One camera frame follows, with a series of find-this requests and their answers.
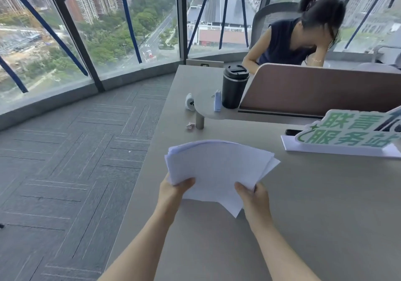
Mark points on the person's right forearm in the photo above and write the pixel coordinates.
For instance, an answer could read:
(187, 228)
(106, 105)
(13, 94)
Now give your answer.
(283, 252)

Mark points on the black travel mug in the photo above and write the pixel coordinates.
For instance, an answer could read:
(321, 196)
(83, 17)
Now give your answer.
(234, 86)

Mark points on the black phone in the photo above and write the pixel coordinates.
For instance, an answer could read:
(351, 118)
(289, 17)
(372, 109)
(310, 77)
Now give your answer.
(293, 132)

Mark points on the white and green sign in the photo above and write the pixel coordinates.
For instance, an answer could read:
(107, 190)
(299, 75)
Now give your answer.
(347, 133)

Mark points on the small white round gadget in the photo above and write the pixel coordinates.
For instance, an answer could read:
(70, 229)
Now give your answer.
(189, 102)

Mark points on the person's right hand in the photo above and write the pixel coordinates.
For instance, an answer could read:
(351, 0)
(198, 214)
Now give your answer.
(254, 203)

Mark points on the brown desk divider panel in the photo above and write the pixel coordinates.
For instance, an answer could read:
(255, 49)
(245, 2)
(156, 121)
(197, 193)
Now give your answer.
(316, 90)

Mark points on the person's left forearm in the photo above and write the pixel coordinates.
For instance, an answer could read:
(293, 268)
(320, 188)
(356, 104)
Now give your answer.
(138, 249)

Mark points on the grey mesh office chair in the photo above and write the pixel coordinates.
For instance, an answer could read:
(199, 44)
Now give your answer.
(266, 21)

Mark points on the small pale blue box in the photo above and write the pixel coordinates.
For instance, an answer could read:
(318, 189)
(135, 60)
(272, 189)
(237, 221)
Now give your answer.
(217, 101)

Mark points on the stack of white paper sheets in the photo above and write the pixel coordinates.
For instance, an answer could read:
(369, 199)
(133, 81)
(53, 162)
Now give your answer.
(219, 169)

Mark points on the crumpled candy wrapper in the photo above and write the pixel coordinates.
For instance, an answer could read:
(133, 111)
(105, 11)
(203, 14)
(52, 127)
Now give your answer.
(189, 126)

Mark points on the person's left hand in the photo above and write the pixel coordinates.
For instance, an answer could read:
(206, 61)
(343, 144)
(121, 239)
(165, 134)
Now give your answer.
(169, 194)

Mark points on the person's right thumb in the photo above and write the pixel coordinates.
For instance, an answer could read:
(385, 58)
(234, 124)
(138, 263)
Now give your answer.
(242, 189)

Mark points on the person's left thumb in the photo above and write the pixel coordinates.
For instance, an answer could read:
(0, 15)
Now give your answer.
(184, 183)

